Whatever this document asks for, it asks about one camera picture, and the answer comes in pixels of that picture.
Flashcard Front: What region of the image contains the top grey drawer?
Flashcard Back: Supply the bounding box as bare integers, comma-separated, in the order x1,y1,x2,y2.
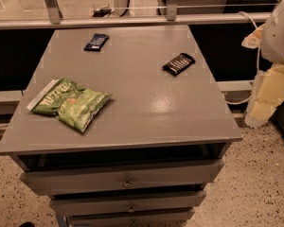
20,159,224,196

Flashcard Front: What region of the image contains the black rxbar chocolate bar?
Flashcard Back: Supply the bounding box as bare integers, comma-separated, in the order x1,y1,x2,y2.
162,53,196,76

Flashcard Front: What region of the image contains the bottom grey drawer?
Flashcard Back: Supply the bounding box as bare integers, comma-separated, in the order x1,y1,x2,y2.
68,208,194,227

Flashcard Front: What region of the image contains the green chip bag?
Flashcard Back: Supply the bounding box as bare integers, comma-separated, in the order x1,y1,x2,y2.
27,79,112,132

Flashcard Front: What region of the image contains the middle grey drawer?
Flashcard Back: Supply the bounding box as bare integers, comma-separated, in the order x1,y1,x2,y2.
50,190,206,217

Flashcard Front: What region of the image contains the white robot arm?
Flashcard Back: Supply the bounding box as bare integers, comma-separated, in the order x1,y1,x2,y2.
241,0,284,128

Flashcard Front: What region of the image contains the white cable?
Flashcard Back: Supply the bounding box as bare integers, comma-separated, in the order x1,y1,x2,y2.
225,10,262,106

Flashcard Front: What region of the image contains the dark blue snack bar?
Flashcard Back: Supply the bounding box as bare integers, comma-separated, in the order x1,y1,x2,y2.
83,33,110,52

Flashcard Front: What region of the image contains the small black object on ledge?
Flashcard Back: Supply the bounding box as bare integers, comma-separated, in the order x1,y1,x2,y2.
93,6,112,17

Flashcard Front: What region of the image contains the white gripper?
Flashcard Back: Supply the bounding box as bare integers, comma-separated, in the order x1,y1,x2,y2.
241,7,284,128

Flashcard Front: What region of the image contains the grey drawer cabinet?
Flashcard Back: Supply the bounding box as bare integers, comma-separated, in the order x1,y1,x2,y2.
0,25,243,227

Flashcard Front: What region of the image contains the grey metal railing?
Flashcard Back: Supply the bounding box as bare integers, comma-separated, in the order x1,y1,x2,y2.
0,0,269,30

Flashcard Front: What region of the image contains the grey drawer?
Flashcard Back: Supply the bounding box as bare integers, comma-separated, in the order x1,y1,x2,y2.
20,159,224,196
50,190,206,217
68,208,194,227

